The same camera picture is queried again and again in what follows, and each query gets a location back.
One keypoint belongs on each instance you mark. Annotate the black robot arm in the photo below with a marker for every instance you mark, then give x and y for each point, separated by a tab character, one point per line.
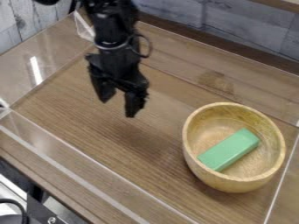
113	18

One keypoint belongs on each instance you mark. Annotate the light wooden bowl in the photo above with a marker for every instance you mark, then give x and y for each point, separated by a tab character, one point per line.
207	126

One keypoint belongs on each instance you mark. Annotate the clear acrylic corner bracket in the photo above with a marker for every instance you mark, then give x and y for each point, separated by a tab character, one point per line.
84	30

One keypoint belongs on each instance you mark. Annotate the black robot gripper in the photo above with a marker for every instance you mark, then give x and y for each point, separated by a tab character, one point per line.
113	71

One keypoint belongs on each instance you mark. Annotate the clear acrylic enclosure wall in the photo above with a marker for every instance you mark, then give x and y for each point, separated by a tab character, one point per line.
115	168

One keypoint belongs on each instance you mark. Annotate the green rectangular block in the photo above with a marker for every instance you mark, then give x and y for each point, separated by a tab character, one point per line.
229	150

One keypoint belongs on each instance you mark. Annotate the black metal table bracket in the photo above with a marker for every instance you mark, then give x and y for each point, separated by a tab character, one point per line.
38	214

